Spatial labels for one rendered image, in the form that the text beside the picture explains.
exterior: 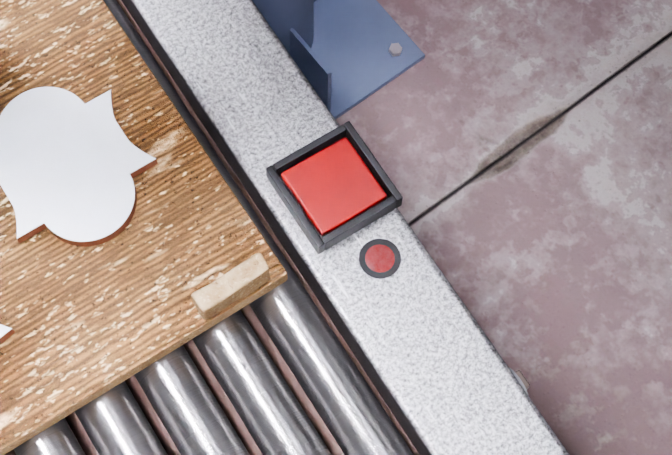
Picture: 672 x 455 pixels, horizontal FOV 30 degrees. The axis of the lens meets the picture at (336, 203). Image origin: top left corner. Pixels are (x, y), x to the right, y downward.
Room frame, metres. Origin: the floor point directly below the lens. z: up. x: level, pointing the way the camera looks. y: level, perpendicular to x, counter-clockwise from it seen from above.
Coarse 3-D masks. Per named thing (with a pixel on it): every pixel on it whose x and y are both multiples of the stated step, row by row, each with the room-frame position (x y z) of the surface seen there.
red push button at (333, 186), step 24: (336, 144) 0.40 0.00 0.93; (312, 168) 0.38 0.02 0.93; (336, 168) 0.38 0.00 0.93; (360, 168) 0.38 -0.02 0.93; (312, 192) 0.36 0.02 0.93; (336, 192) 0.36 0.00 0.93; (360, 192) 0.36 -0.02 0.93; (384, 192) 0.36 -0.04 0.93; (312, 216) 0.34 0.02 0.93; (336, 216) 0.34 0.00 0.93
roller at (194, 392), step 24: (168, 360) 0.22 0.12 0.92; (192, 360) 0.23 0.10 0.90; (144, 384) 0.21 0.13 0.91; (168, 384) 0.21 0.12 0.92; (192, 384) 0.21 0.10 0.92; (168, 408) 0.19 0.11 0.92; (192, 408) 0.19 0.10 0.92; (216, 408) 0.19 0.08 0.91; (168, 432) 0.17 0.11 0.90; (192, 432) 0.17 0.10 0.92; (216, 432) 0.17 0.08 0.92
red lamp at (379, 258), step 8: (376, 248) 0.32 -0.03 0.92; (384, 248) 0.32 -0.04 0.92; (368, 256) 0.31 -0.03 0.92; (376, 256) 0.31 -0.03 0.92; (384, 256) 0.31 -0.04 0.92; (392, 256) 0.31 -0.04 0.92; (368, 264) 0.30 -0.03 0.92; (376, 264) 0.31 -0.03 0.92; (384, 264) 0.31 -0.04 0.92; (392, 264) 0.31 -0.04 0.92
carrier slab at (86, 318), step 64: (0, 0) 0.51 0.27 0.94; (64, 0) 0.51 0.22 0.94; (0, 64) 0.45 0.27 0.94; (64, 64) 0.45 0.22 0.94; (128, 64) 0.45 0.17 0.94; (128, 128) 0.40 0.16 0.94; (0, 192) 0.34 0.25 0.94; (192, 192) 0.35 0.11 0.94; (0, 256) 0.29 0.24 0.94; (64, 256) 0.29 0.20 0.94; (128, 256) 0.30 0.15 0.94; (192, 256) 0.30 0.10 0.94; (0, 320) 0.24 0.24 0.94; (64, 320) 0.25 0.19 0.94; (128, 320) 0.25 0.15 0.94; (192, 320) 0.25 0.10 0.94; (0, 384) 0.20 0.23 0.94; (64, 384) 0.20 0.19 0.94; (0, 448) 0.15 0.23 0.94
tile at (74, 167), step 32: (32, 96) 0.42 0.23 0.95; (64, 96) 0.42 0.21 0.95; (0, 128) 0.39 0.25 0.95; (32, 128) 0.39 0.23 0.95; (64, 128) 0.39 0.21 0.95; (96, 128) 0.39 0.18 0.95; (0, 160) 0.36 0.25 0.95; (32, 160) 0.36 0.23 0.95; (64, 160) 0.37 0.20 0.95; (96, 160) 0.37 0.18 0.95; (128, 160) 0.37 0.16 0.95; (32, 192) 0.34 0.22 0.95; (64, 192) 0.34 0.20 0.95; (96, 192) 0.34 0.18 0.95; (128, 192) 0.34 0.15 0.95; (32, 224) 0.31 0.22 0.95; (64, 224) 0.31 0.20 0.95; (96, 224) 0.32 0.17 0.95
